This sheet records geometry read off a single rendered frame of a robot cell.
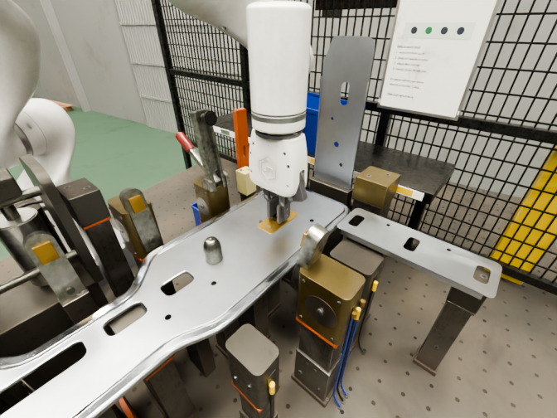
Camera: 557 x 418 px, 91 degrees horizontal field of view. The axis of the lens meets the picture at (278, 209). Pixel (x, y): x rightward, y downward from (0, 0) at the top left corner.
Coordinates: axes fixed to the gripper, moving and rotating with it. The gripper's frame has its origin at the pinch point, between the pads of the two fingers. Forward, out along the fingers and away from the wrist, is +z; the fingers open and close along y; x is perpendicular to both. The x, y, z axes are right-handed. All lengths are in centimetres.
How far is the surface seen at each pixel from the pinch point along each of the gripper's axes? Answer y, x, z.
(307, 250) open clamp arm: 11.9, -7.5, -1.7
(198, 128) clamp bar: -19.8, -1.8, -11.9
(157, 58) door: -354, 172, 9
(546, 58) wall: 29, 236, -11
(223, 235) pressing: -8.6, -7.3, 6.7
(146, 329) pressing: -0.8, -28.0, 6.7
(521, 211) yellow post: 39, 58, 14
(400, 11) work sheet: -5, 54, -32
